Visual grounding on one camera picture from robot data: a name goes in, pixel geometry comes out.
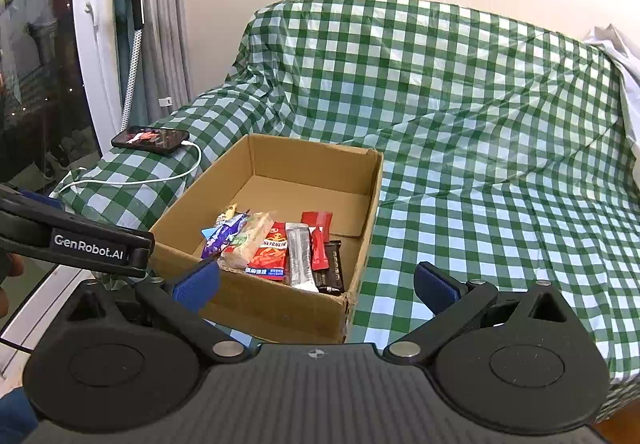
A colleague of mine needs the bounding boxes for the person's blue pants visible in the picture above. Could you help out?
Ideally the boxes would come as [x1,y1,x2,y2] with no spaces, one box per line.
[0,388,40,444]

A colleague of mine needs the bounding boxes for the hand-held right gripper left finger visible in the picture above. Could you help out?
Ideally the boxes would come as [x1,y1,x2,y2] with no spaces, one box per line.
[50,255,251,367]

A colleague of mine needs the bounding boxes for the green checked blanket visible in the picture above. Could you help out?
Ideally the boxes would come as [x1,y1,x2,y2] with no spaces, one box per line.
[50,0,640,420]

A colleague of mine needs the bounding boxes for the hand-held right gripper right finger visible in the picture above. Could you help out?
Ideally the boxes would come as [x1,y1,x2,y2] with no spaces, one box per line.
[382,260,591,367]

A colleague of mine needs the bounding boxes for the white door frame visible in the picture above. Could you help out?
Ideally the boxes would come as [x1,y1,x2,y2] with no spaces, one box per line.
[71,0,128,162]

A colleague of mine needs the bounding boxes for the black smartphone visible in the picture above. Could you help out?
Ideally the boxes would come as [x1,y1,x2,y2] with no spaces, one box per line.
[111,125,190,154]

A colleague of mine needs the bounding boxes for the person's left hand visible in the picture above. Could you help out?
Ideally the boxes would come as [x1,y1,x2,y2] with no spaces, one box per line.
[0,251,27,321]

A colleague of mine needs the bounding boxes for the dark brown snack bar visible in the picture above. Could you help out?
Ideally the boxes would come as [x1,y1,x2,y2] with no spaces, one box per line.
[313,240,346,296]

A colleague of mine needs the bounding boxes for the silver snack packet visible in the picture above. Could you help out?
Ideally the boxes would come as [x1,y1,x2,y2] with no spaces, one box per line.
[284,222,321,294]

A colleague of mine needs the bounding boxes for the red spicy strip packet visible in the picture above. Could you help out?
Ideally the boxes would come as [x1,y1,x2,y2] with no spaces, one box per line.
[245,221,289,282]

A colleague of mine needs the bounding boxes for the black cable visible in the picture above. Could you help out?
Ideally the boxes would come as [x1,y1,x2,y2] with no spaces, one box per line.
[0,335,34,355]

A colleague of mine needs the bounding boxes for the brown cardboard box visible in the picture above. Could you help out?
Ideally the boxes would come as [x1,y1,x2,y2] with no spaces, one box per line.
[149,133,385,345]

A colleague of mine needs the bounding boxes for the purple snack bar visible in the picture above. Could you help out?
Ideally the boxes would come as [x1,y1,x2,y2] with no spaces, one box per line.
[201,211,249,260]

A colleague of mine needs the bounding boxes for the white printed cloth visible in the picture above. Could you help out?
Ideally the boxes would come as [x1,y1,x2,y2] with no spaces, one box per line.
[582,24,640,152]

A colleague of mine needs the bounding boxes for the clear cracker packet red ends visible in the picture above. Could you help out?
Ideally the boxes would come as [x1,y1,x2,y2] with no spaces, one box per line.
[220,210,277,275]

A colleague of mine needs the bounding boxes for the white charging cable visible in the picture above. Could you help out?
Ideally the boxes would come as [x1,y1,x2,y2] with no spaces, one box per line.
[54,139,203,199]

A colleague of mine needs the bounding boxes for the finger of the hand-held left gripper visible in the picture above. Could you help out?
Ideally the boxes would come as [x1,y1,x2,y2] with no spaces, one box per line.
[0,183,66,214]

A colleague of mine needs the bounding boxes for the dark glass door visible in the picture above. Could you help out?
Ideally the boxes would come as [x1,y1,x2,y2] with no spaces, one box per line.
[0,0,103,187]

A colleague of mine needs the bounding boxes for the red and white snack stick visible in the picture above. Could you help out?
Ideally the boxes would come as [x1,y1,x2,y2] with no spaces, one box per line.
[301,210,334,271]

